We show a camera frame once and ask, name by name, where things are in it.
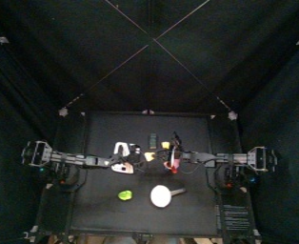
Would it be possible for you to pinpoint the red pink toy cup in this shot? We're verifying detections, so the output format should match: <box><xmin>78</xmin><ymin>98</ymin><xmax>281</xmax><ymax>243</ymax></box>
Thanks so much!
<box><xmin>162</xmin><ymin>158</ymin><xmax>181</xmax><ymax>174</ymax></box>

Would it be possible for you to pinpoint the dark green rectangular block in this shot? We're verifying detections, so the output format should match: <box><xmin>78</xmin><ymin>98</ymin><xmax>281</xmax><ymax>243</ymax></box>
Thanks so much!
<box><xmin>149</xmin><ymin>132</ymin><xmax>158</xmax><ymax>150</ymax></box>

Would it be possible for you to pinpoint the green toy vegetable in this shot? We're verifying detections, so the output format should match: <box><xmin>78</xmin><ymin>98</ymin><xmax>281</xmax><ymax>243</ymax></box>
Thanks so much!
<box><xmin>116</xmin><ymin>190</ymin><xmax>134</xmax><ymax>201</ymax></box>

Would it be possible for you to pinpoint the white printed label panel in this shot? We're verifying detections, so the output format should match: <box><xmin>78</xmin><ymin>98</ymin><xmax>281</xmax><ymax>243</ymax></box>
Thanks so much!
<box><xmin>221</xmin><ymin>204</ymin><xmax>251</xmax><ymax>233</ymax></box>

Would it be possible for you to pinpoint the thin diagonal brace wire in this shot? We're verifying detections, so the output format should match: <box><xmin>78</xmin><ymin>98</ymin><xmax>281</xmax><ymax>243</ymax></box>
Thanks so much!
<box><xmin>103</xmin><ymin>0</ymin><xmax>233</xmax><ymax>112</ymax></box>
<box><xmin>63</xmin><ymin>0</ymin><xmax>211</xmax><ymax>110</ymax></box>

